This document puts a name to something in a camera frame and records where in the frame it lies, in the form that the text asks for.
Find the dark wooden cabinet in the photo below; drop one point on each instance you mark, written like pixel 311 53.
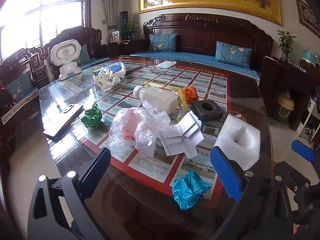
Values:
pixel 280 77

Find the white small shelf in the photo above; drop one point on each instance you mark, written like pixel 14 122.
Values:
pixel 308 120

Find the white printed plastic bag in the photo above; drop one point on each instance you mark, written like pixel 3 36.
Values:
pixel 106 80

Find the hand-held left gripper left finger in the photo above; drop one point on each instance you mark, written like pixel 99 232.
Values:
pixel 99 166

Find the white flat packet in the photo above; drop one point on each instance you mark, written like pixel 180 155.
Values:
pixel 165 64

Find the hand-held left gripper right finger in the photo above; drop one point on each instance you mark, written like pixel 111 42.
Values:
pixel 226 173

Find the window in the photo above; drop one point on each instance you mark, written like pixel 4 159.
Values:
pixel 50 12

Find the white cardboard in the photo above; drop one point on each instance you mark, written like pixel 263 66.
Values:
pixel 182 136

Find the green crumpled paper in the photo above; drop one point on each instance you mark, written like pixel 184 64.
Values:
pixel 91 116

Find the white foam block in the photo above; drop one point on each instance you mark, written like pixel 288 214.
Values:
pixel 237 142

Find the clear plastic bag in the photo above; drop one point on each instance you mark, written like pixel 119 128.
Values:
pixel 136 127

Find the small photo card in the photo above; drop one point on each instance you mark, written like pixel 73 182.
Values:
pixel 115 36

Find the dark wooden side sofa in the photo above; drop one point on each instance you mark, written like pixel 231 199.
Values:
pixel 15 62

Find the white plastic bottle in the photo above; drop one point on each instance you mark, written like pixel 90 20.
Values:
pixel 157 97

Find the green bin with tan lid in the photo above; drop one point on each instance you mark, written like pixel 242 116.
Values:
pixel 285 107

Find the bamboo plant in vase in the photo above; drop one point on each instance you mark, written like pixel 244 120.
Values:
pixel 286 42

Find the blue armchair cushion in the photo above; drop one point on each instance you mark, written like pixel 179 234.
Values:
pixel 84 53

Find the orange crumpled paper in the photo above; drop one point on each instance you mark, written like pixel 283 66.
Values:
pixel 192 93

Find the patterned curtain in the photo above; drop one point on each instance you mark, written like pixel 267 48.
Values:
pixel 111 7

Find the blue sofa seat cushion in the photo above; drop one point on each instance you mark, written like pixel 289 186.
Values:
pixel 190 58

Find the teal pot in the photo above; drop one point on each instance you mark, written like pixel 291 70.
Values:
pixel 309 56

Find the white robot toy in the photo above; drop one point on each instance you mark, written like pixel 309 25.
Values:
pixel 65 51

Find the dark wooden armchair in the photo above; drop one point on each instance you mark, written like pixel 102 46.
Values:
pixel 92 40

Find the tall black tower appliance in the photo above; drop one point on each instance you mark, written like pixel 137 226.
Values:
pixel 123 25

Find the blue floral pillow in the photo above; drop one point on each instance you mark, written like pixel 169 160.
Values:
pixel 20 85
pixel 232 53
pixel 162 42

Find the dark wooden corner table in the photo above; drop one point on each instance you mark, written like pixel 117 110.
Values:
pixel 130 46

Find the clear bag with blue item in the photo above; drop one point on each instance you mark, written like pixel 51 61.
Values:
pixel 117 68

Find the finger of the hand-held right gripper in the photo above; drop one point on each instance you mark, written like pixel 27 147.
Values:
pixel 303 151

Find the small dark framed picture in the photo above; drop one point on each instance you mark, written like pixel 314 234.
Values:
pixel 308 15

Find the blue paper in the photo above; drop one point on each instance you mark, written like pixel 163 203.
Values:
pixel 190 188

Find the small green potted plant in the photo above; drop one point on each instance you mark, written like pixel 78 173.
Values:
pixel 130 30

